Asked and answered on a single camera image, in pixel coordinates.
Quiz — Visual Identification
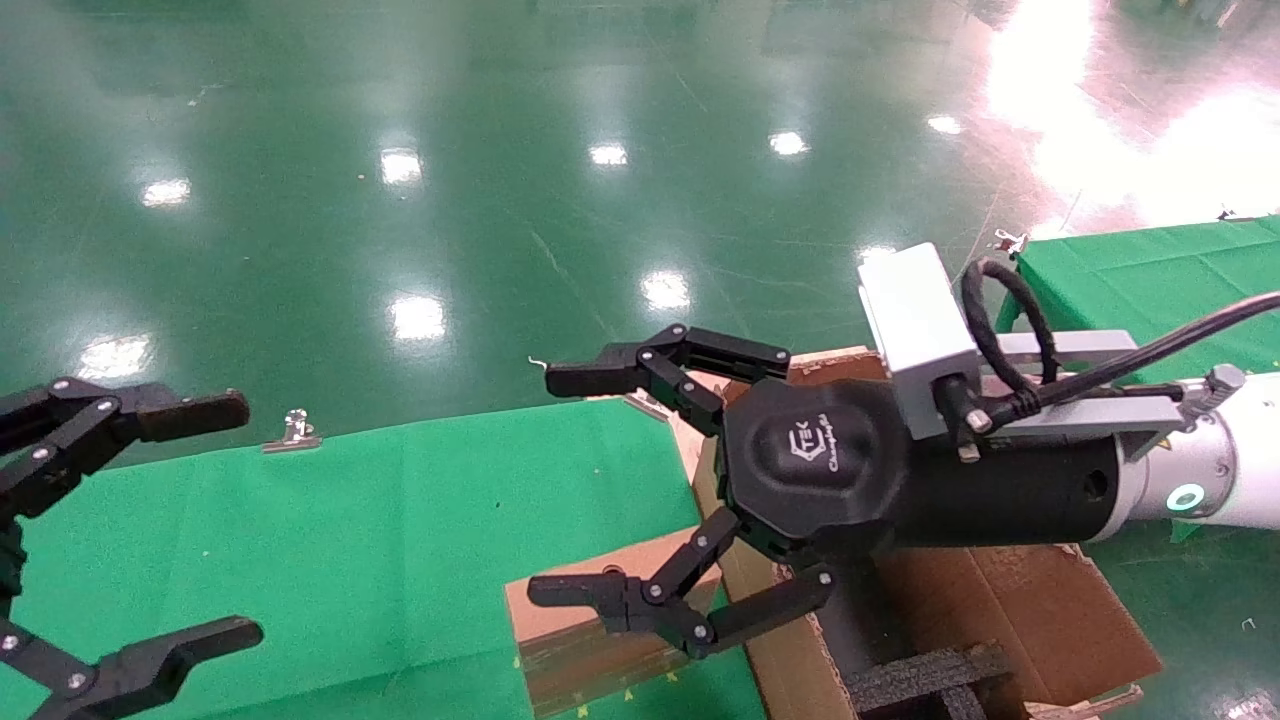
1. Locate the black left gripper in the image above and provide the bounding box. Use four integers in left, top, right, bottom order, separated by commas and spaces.
0, 377, 264, 720

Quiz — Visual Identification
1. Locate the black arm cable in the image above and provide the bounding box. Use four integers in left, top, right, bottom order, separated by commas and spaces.
935, 257, 1280, 461

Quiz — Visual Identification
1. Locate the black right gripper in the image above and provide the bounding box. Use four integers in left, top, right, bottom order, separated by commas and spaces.
527, 323, 1121, 659

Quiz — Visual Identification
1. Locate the large green table cloth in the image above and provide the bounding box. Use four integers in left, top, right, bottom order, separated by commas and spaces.
0, 398, 771, 720

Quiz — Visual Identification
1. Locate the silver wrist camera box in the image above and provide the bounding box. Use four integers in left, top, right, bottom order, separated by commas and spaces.
857, 242, 983, 441

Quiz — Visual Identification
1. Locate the black foam insert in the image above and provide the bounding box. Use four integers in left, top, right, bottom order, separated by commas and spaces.
845, 640, 1021, 720

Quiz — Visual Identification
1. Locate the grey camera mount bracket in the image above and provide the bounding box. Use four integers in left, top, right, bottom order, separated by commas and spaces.
975, 330, 1186, 441

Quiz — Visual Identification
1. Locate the large open cardboard carton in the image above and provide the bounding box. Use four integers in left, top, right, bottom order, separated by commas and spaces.
690, 345, 1166, 720

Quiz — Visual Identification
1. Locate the small brown cardboard box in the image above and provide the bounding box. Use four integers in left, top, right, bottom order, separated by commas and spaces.
505, 528, 726, 719

